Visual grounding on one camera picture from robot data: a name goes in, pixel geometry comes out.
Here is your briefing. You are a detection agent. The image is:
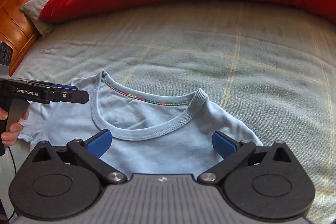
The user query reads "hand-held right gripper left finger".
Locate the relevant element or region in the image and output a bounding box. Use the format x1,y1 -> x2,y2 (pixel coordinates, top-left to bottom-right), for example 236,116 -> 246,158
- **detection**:
22,129 -> 128,186

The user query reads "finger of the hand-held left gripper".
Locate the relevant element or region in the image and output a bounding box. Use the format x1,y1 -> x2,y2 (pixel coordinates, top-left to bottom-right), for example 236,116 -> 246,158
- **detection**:
49,90 -> 90,105
51,84 -> 79,91

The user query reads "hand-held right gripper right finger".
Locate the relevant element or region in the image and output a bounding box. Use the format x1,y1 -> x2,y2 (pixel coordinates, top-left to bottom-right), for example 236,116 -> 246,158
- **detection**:
197,131 -> 302,185

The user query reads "light blue printed t-shirt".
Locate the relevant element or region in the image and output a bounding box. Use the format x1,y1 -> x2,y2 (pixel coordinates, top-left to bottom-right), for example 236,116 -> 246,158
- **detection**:
20,70 -> 263,180

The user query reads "person's left hand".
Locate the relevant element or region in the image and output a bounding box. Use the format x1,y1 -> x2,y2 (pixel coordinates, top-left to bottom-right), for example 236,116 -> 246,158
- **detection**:
0,108 -> 29,147

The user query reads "grey pillow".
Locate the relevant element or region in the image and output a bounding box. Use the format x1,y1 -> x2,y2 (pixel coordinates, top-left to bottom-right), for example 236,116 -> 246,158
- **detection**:
20,0 -> 79,36

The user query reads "wooden headboard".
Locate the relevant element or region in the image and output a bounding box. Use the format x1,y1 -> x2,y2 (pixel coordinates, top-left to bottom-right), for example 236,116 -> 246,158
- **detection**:
0,0 -> 79,77

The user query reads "black cable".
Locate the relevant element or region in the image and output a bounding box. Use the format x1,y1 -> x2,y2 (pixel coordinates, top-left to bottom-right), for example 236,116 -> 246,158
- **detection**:
1,145 -> 17,223

